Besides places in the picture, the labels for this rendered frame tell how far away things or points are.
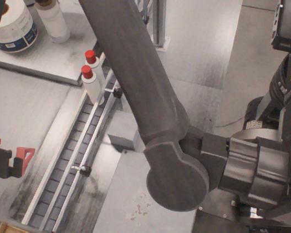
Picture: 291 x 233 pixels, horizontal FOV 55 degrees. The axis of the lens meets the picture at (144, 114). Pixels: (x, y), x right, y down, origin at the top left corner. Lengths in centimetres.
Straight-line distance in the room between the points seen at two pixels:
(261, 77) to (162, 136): 202
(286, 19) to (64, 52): 96
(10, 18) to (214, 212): 132
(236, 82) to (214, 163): 192
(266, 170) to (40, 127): 95
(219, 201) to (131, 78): 132
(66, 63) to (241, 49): 160
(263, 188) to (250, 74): 200
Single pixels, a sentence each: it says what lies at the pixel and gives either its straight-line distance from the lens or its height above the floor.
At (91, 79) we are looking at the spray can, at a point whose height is 105.
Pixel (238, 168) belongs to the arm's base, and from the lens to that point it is 35.
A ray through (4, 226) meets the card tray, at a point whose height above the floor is 85.
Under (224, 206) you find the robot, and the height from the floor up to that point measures 26.
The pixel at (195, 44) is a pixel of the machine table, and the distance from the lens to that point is 131.
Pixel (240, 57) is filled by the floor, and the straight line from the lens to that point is 240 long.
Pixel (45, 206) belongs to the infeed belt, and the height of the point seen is 88.
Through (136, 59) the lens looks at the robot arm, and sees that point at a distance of 33.
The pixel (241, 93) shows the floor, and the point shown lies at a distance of 221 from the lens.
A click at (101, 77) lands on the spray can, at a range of 104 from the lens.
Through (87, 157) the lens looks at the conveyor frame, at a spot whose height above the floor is 87.
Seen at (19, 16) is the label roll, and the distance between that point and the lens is 127.
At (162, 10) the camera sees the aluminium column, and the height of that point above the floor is 104.
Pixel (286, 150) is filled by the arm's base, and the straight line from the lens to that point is 38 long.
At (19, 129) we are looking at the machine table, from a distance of 120.
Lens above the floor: 180
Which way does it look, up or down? 63 degrees down
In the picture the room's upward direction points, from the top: 5 degrees counter-clockwise
